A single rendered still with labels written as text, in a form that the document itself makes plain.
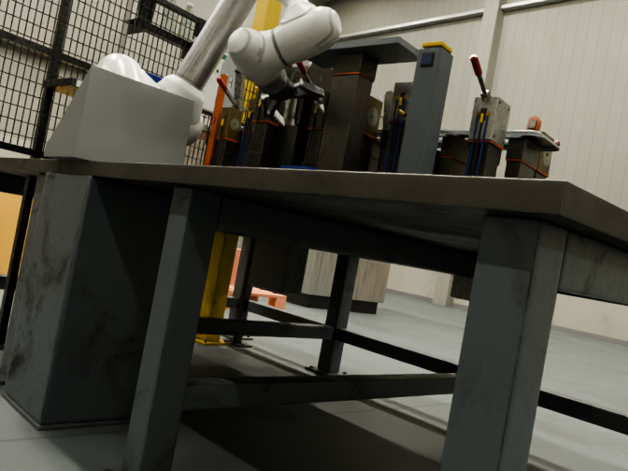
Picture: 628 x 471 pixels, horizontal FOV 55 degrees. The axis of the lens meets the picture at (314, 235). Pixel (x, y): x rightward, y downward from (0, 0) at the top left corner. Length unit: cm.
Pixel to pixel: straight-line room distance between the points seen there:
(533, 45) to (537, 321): 1169
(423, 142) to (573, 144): 987
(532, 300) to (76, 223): 121
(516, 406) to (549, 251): 19
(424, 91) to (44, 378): 122
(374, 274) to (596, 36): 681
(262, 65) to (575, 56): 1054
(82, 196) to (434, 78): 95
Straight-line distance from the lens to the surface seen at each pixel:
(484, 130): 168
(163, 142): 179
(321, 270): 610
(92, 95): 171
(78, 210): 167
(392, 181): 85
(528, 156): 183
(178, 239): 132
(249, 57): 159
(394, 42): 167
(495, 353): 78
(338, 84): 178
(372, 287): 667
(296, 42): 159
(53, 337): 170
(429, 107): 159
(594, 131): 1132
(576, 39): 1207
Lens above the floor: 57
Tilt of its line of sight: 1 degrees up
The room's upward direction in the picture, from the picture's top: 10 degrees clockwise
